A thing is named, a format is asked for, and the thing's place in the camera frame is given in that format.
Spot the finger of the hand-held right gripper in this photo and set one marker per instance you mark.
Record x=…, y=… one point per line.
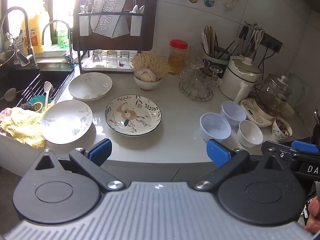
x=305, y=147
x=280, y=147

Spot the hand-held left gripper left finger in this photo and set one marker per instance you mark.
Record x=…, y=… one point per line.
x=100, y=151

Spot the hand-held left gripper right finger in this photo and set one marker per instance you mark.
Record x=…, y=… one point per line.
x=217, y=152

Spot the pale blue bowl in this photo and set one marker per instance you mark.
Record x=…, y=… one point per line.
x=215, y=127
x=233, y=112

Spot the plain white bowl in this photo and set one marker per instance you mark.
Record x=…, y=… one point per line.
x=250, y=133

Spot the white leaf-print plate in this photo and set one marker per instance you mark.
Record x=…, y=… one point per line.
x=65, y=122
x=90, y=86

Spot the floral plate with dark rim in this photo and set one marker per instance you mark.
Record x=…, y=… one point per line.
x=132, y=116

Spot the person's right hand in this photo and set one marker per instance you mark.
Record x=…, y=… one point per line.
x=312, y=220

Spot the small patterned bowl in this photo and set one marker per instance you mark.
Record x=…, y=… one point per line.
x=277, y=132

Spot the dark metal cooking pot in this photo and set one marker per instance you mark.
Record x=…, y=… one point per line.
x=317, y=120

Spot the white kettle base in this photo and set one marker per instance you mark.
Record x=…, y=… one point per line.
x=252, y=112

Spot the glass kettle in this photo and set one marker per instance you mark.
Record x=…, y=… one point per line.
x=272, y=97

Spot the white electric pot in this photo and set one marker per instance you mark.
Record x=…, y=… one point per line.
x=235, y=80

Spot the stack of glass cups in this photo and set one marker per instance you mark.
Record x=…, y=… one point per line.
x=197, y=80

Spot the green round scrubber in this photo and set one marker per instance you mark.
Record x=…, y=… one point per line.
x=37, y=106

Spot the roll-up sink drying rack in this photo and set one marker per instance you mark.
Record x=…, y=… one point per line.
x=58, y=85

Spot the white garlic bowl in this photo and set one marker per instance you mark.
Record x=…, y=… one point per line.
x=146, y=86

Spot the yellow dish cloth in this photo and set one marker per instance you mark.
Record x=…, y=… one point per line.
x=22, y=125

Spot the white spoon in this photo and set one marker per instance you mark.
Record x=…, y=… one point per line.
x=47, y=87

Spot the white drip tray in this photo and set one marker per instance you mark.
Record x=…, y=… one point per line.
x=87, y=67

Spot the dark steel wool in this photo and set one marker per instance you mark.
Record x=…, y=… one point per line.
x=25, y=106

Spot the garlic bulbs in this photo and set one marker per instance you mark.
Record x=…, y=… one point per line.
x=146, y=75

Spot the clear drinking glass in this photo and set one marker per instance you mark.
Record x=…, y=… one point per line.
x=111, y=59
x=124, y=59
x=97, y=57

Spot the pair of chopsticks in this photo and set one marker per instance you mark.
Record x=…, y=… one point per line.
x=21, y=91

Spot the dried noodle bundle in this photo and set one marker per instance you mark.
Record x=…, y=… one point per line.
x=150, y=62

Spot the pink cloth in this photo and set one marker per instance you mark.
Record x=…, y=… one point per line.
x=3, y=115

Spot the small steel faucet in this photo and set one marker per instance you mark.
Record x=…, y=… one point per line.
x=70, y=52

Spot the red-lid plastic jar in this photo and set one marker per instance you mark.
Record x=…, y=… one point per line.
x=177, y=57

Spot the small bowl in sink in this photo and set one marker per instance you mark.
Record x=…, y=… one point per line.
x=10, y=95

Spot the hanging kitchen utensils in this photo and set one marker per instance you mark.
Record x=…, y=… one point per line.
x=246, y=40

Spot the black kitchen sink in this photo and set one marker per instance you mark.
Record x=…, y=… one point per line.
x=15, y=77

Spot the bundle of chopsticks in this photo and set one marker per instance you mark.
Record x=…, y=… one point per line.
x=210, y=40

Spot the green bottle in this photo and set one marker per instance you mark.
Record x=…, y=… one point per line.
x=62, y=36

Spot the glass beside faucet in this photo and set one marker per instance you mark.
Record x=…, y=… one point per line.
x=21, y=53

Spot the white cutlery holder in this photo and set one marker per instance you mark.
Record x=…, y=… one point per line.
x=84, y=26
x=135, y=26

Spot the tall steel faucet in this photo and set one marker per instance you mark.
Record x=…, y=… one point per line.
x=30, y=45

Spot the metal bowl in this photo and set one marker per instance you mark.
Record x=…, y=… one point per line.
x=6, y=57

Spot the orange detergent bottle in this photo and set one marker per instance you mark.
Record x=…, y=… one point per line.
x=36, y=35

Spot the patterned kitchen cleaver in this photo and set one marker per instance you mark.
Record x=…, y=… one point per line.
x=108, y=17

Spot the black dish rack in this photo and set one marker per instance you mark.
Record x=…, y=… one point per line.
x=86, y=14

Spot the dark wooden cutting board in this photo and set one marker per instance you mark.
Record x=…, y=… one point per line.
x=147, y=17

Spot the black wall socket strip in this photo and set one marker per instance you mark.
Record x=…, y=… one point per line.
x=273, y=43

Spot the blue wall valve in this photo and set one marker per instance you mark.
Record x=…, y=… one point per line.
x=209, y=3

